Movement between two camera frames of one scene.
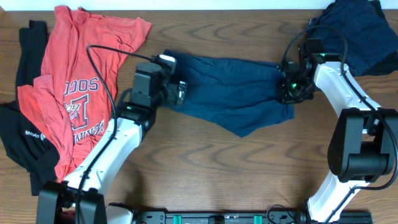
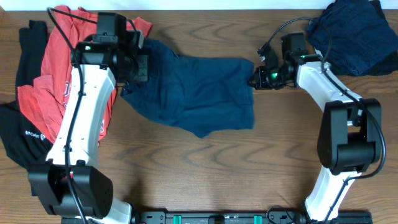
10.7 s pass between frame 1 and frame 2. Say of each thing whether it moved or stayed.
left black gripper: moved
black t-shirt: stayed
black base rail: stayed
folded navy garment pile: stayed
